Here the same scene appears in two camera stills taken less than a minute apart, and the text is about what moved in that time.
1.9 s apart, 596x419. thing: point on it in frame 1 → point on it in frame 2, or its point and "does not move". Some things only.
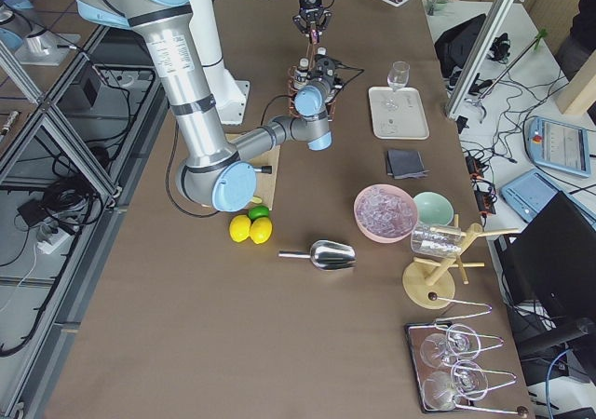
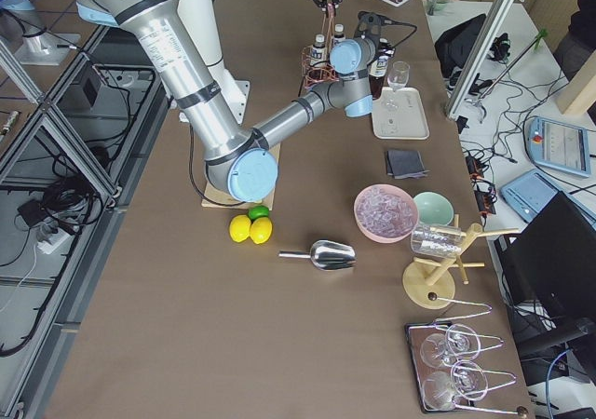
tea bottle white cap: x=304 y=63 → x=379 y=66
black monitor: x=550 y=258 does not move
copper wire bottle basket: x=291 y=72 → x=313 y=74
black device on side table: x=453 y=49 does not move
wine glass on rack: x=461 y=342 does not move
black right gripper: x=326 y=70 → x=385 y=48
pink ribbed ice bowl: x=385 y=213 does not move
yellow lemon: x=261 y=229 does not move
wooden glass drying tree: x=430 y=284 does not move
